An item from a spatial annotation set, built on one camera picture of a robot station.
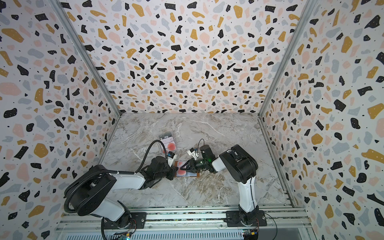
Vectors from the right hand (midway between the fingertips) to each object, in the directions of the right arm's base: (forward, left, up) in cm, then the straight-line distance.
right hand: (182, 168), depth 87 cm
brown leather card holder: (-2, -9, -5) cm, 11 cm away
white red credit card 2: (+17, +10, 0) cm, 20 cm away
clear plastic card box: (+22, +14, +1) cm, 26 cm away
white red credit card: (-2, 0, -2) cm, 3 cm away
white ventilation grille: (-32, +4, -4) cm, 32 cm away
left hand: (+1, +1, -1) cm, 2 cm away
